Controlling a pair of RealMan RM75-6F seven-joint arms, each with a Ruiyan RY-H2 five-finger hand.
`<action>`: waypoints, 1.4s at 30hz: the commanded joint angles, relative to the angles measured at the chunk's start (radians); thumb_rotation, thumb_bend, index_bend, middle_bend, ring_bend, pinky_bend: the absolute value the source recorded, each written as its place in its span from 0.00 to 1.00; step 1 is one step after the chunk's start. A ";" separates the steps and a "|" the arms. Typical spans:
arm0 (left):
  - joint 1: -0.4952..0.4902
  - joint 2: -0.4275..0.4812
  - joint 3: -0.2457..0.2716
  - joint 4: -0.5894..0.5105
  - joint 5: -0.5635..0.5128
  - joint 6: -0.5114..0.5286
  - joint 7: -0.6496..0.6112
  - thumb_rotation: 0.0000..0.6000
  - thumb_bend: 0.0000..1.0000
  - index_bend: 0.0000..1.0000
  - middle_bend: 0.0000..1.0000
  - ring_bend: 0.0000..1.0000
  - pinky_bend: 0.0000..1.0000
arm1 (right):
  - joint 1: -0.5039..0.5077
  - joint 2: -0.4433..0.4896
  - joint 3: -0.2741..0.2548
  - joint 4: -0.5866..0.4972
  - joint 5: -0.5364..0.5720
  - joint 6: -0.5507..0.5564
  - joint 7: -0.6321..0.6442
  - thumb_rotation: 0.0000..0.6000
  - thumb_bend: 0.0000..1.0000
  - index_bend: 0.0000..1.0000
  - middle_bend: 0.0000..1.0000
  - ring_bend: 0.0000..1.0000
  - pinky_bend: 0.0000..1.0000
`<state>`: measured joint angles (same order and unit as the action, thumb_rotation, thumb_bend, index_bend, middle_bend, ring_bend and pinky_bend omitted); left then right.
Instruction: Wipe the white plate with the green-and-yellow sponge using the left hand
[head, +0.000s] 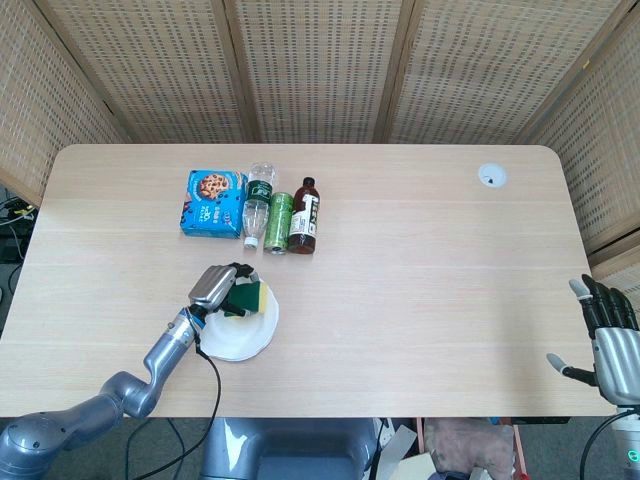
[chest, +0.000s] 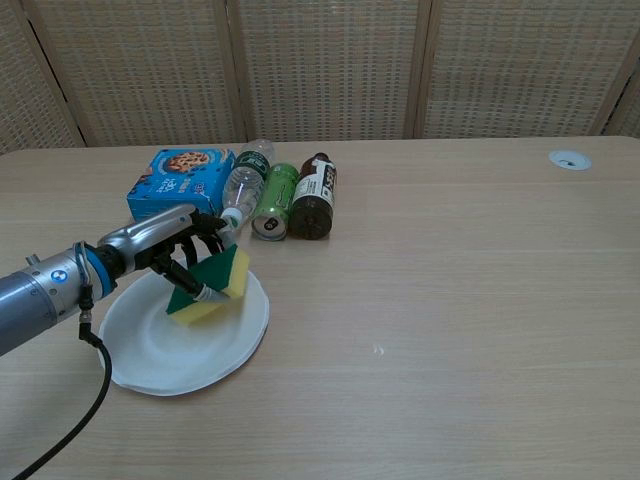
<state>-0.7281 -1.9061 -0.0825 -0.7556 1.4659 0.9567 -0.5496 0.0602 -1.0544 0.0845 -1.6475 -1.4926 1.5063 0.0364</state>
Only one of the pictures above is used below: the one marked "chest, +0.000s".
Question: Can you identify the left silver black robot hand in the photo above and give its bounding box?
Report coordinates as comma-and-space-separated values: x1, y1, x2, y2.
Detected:
97, 203, 237, 304

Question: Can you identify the green and yellow sponge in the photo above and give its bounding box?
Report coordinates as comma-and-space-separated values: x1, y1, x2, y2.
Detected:
166, 243, 251, 329

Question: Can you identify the white round plate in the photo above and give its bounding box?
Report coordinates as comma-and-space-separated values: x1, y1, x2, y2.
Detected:
98, 269, 271, 398

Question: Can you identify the blue cookie box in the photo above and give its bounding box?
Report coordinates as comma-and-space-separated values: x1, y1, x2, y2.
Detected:
125, 148, 237, 221

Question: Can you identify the clear plastic water bottle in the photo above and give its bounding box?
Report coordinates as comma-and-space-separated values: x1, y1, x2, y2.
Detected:
219, 139, 277, 236

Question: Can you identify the green drink can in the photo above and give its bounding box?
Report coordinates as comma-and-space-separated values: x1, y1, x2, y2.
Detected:
250, 162, 300, 242

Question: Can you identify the brown drink bottle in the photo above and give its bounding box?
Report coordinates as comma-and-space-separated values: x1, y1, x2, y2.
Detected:
289, 152, 338, 241

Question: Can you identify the woven bamboo folding screen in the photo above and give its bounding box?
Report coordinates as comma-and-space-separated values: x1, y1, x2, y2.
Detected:
0, 0, 640, 156

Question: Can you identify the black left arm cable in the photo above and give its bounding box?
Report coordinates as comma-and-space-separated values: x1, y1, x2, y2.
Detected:
12, 241, 113, 480

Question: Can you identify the white table cable grommet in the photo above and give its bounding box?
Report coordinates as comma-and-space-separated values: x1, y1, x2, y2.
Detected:
548, 149, 593, 172

